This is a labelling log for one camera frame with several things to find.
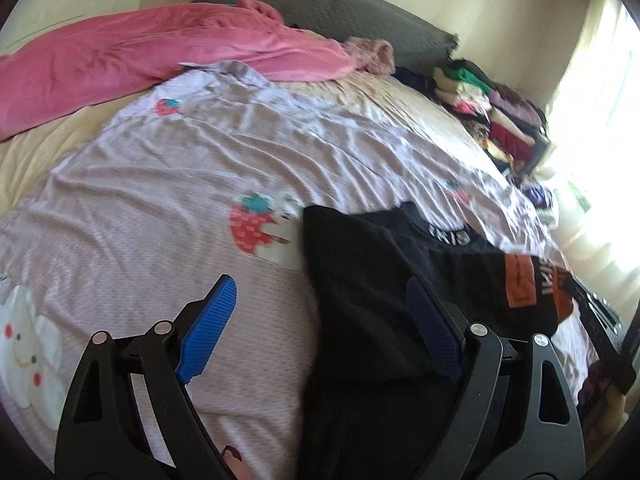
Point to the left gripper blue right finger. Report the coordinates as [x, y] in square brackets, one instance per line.
[441, 341]

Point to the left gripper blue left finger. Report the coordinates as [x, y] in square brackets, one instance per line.
[199, 326]

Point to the black sweater with orange patch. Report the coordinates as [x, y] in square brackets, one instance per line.
[375, 404]

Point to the white bag with clothes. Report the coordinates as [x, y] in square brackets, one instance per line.
[543, 201]

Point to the stack of folded clothes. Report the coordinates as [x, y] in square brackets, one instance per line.
[510, 129]

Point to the right hand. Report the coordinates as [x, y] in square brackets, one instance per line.
[601, 405]

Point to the left hand red nails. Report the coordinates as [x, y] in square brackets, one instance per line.
[234, 460]

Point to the lilac strawberry print quilt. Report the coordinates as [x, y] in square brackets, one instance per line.
[208, 174]

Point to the dark navy garment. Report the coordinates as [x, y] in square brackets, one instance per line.
[422, 84]

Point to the pink fleece blanket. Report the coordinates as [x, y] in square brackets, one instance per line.
[105, 58]

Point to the dusty pink knitted garment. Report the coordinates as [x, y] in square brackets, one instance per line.
[373, 56]

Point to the grey padded headboard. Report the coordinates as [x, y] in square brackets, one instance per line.
[418, 45]

